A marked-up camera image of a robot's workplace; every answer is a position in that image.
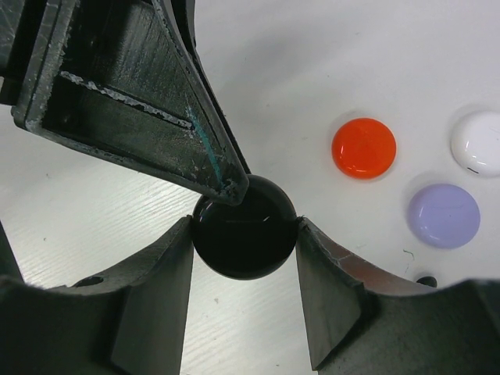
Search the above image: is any orange earbud charging case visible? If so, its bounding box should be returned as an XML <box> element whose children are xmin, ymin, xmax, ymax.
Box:
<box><xmin>331</xmin><ymin>118</ymin><xmax>397</xmax><ymax>180</ymax></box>

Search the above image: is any black earbud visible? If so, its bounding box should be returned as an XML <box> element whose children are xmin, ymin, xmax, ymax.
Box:
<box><xmin>416</xmin><ymin>276</ymin><xmax>438</xmax><ymax>288</ymax></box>

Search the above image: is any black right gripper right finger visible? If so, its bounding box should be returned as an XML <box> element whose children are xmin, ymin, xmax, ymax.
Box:
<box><xmin>296</xmin><ymin>218</ymin><xmax>499</xmax><ymax>374</ymax></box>

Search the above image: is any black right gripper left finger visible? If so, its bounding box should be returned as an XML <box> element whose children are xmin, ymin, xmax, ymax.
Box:
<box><xmin>1</xmin><ymin>217</ymin><xmax>194</xmax><ymax>374</ymax></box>

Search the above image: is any white earbud charging case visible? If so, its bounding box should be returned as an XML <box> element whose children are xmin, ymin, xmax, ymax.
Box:
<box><xmin>450</xmin><ymin>110</ymin><xmax>499</xmax><ymax>177</ymax></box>

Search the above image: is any lilac earbud charging case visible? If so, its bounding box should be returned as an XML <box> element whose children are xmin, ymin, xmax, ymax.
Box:
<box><xmin>406</xmin><ymin>184</ymin><xmax>481</xmax><ymax>249</ymax></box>

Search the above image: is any black earbud charging case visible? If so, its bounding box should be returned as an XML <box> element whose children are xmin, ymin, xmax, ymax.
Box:
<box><xmin>191</xmin><ymin>175</ymin><xmax>298</xmax><ymax>280</ymax></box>

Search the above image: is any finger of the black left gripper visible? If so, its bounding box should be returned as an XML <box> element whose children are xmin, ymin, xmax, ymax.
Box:
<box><xmin>170</xmin><ymin>0</ymin><xmax>251</xmax><ymax>174</ymax></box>
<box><xmin>1</xmin><ymin>1</ymin><xmax>249</xmax><ymax>205</ymax></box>

